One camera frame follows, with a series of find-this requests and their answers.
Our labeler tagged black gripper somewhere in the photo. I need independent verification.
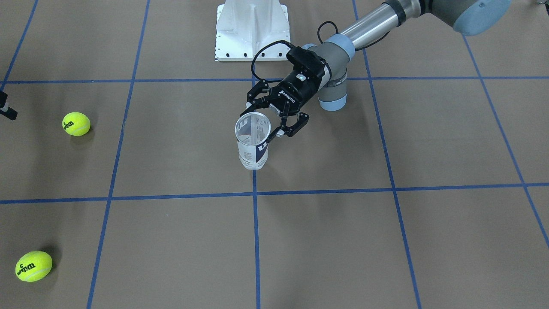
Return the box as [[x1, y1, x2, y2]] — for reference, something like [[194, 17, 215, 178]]
[[245, 69, 327, 143]]

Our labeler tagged white tennis ball can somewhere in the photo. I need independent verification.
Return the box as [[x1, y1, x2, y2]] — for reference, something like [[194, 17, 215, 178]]
[[235, 112, 271, 170]]

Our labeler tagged yellow tennis ball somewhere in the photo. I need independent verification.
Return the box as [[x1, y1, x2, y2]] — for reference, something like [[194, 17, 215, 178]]
[[15, 251, 53, 283], [61, 112, 91, 136]]

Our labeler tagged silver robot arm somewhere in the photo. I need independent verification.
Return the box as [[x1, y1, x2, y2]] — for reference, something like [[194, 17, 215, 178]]
[[243, 0, 510, 142]]

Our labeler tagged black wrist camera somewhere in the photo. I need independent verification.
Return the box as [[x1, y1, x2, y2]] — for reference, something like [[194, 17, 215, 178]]
[[286, 46, 331, 80]]

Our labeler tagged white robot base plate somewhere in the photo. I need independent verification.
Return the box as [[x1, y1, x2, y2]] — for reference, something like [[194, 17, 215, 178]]
[[214, 0, 290, 61]]

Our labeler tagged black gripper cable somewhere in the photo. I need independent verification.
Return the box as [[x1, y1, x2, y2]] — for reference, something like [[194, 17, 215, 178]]
[[250, 21, 339, 85]]

